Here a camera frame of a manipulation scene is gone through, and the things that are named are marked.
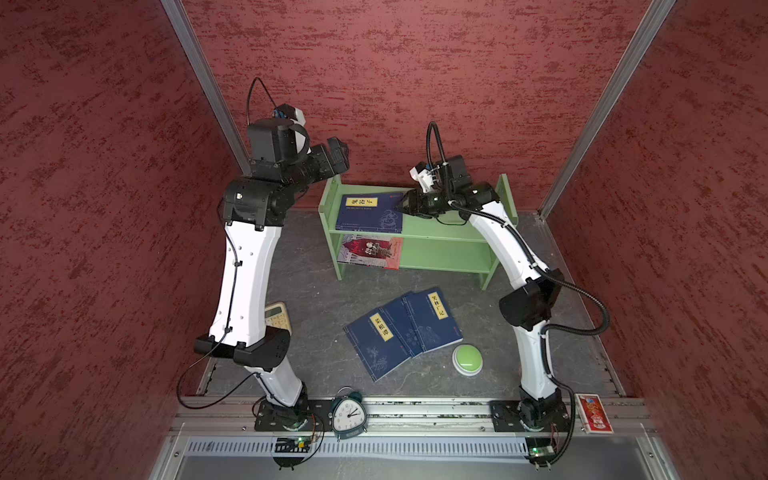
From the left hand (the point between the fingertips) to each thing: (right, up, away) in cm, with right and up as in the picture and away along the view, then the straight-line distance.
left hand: (328, 160), depth 63 cm
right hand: (+16, -10, +18) cm, 26 cm away
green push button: (+35, -51, +18) cm, 65 cm away
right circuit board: (+50, -69, +7) cm, 85 cm away
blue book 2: (+10, -48, +23) cm, 54 cm away
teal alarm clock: (+3, -61, +8) cm, 61 cm away
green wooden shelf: (+26, -19, +31) cm, 44 cm away
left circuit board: (-12, -70, +9) cm, 72 cm away
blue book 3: (+16, -41, +27) cm, 52 cm away
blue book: (+8, -10, +19) cm, 23 cm away
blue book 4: (+26, -42, +27) cm, 57 cm away
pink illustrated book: (+7, -21, +29) cm, 36 cm away
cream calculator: (-22, -41, +26) cm, 53 cm away
